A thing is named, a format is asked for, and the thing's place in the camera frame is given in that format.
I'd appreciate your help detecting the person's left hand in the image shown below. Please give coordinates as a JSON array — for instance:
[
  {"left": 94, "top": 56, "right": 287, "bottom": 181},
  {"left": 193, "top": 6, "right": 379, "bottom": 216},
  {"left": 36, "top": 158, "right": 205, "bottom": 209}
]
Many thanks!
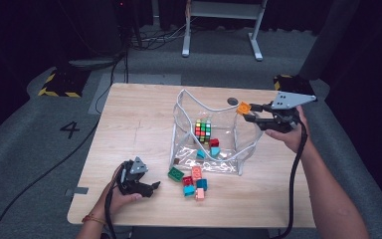
[{"left": 94, "top": 163, "right": 143, "bottom": 221}]

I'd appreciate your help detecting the green building block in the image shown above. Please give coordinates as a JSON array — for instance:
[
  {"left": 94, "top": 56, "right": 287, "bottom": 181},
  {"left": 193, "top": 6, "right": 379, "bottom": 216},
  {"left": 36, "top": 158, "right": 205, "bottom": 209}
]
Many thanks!
[{"left": 167, "top": 166, "right": 185, "bottom": 183}]

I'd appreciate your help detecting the long black floor cable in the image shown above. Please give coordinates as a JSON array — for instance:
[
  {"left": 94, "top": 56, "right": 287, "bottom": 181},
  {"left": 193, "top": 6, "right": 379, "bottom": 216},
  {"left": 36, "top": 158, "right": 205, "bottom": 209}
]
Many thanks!
[{"left": 0, "top": 54, "right": 128, "bottom": 239}]

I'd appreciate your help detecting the orange building block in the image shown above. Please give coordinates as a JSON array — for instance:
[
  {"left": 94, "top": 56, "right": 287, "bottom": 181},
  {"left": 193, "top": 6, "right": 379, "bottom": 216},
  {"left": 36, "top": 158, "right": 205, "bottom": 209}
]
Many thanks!
[{"left": 236, "top": 101, "right": 252, "bottom": 116}]

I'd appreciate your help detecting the person's right hand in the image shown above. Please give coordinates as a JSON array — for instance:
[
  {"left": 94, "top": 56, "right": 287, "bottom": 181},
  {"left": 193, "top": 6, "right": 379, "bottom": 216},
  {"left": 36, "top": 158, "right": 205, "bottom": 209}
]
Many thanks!
[{"left": 264, "top": 105, "right": 311, "bottom": 154}]

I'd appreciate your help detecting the black yellow striped base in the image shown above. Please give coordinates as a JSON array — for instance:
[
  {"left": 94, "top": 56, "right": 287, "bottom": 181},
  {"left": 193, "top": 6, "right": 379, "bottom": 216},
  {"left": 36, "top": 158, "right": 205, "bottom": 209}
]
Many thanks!
[
  {"left": 37, "top": 68, "right": 92, "bottom": 99},
  {"left": 273, "top": 74, "right": 318, "bottom": 103}
]

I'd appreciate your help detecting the bundle of floor cables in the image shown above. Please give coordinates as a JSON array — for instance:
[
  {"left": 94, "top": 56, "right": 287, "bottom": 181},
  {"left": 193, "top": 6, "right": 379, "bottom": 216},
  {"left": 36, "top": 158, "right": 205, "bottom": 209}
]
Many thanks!
[{"left": 128, "top": 23, "right": 193, "bottom": 52}]

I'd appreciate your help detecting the dark equipment stand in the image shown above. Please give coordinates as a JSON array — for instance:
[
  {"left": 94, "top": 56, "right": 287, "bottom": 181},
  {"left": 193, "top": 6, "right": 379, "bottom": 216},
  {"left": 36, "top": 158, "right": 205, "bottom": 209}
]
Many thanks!
[{"left": 56, "top": 0, "right": 128, "bottom": 72}]

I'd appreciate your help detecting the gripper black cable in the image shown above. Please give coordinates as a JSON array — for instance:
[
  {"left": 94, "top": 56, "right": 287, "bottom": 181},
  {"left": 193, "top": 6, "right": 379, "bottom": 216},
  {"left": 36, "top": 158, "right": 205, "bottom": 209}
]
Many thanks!
[
  {"left": 103, "top": 185, "right": 117, "bottom": 239},
  {"left": 270, "top": 119, "right": 310, "bottom": 239}
]

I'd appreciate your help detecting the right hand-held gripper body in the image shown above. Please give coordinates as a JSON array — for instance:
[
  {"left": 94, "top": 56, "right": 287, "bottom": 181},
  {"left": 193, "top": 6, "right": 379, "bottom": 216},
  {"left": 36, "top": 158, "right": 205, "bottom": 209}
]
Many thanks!
[{"left": 258, "top": 92, "right": 318, "bottom": 134}]

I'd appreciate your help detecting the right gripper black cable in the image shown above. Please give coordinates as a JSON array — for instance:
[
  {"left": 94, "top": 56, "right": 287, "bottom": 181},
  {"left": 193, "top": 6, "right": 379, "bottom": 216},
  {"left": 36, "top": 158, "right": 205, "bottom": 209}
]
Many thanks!
[{"left": 270, "top": 119, "right": 310, "bottom": 239}]

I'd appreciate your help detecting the salmon building block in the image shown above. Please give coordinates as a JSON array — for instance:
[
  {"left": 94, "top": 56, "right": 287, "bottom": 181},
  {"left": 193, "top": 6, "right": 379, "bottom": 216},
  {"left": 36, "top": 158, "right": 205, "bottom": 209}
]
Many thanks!
[{"left": 190, "top": 165, "right": 203, "bottom": 182}]

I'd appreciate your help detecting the grey pillar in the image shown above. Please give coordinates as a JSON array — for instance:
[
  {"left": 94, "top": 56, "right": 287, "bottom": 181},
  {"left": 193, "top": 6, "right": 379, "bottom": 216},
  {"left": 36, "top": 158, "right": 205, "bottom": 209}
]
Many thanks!
[{"left": 298, "top": 0, "right": 362, "bottom": 82}]

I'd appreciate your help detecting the multicolour puzzle cube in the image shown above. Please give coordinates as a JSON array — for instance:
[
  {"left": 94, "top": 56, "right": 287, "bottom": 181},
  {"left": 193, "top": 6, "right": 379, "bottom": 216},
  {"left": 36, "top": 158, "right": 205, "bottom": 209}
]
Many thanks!
[{"left": 194, "top": 119, "right": 213, "bottom": 146}]

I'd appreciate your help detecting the white metal stand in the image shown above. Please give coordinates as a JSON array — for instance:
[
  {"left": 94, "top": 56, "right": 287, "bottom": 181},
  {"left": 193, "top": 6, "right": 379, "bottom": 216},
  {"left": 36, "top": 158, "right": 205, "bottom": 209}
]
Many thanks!
[{"left": 181, "top": 0, "right": 269, "bottom": 62}]

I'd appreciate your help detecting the red string bracelet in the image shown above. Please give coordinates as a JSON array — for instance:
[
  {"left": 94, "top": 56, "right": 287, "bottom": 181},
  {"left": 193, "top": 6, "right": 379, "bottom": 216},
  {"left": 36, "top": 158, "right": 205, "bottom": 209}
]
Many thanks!
[{"left": 81, "top": 213, "right": 107, "bottom": 227}]

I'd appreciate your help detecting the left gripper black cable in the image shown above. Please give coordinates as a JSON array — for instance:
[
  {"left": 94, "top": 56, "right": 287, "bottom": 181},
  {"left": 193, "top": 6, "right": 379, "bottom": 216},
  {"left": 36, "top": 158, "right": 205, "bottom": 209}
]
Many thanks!
[{"left": 103, "top": 185, "right": 117, "bottom": 239}]

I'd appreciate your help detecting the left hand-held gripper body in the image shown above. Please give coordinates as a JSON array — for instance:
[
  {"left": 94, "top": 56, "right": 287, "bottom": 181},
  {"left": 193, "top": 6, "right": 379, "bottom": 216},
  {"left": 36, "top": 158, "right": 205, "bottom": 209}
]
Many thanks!
[{"left": 116, "top": 156, "right": 149, "bottom": 198}]

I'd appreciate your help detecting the clear plastic bag white trim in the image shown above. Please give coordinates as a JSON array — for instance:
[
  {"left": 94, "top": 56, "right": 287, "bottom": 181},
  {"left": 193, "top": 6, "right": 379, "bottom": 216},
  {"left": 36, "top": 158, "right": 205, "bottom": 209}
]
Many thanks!
[{"left": 168, "top": 89, "right": 265, "bottom": 176}]

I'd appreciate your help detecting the grey tape strip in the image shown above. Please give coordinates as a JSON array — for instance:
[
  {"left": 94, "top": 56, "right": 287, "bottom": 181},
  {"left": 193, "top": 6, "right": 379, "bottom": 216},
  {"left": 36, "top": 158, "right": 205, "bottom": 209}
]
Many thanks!
[{"left": 65, "top": 186, "right": 90, "bottom": 197}]

